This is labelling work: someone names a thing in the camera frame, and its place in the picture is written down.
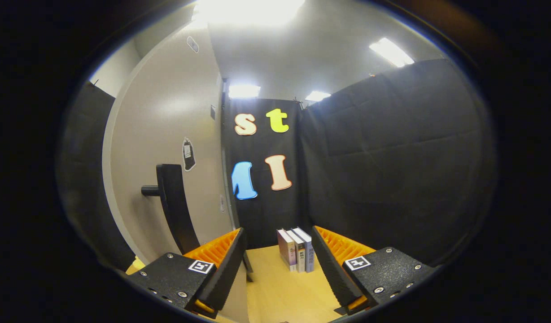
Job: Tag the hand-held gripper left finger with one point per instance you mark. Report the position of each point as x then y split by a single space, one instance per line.
228 269

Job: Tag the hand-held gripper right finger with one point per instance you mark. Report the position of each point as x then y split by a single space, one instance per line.
329 269

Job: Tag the grey blue book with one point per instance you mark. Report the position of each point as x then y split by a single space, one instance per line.
309 251

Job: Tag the white spine book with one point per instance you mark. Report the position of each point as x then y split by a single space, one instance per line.
301 255

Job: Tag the pink cover book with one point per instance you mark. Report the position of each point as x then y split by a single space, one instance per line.
286 249

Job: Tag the dark grey cabinet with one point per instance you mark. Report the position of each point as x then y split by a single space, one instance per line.
230 215

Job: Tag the black backdrop cloth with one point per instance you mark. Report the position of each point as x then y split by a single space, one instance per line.
392 170

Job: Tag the small ceiling light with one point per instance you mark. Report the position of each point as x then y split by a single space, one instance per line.
317 96
244 91

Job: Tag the long ceiling light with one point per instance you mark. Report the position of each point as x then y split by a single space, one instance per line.
391 51

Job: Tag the large square ceiling light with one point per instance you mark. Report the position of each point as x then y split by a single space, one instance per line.
248 11

